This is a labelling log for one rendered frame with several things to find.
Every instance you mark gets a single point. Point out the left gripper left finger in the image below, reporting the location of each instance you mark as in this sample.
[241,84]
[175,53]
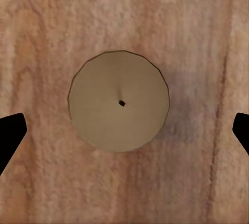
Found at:
[12,130]

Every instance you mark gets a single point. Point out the pillar candle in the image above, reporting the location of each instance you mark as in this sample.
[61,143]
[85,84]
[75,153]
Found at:
[118,101]

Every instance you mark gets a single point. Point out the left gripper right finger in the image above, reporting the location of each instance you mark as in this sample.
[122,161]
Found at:
[241,129]

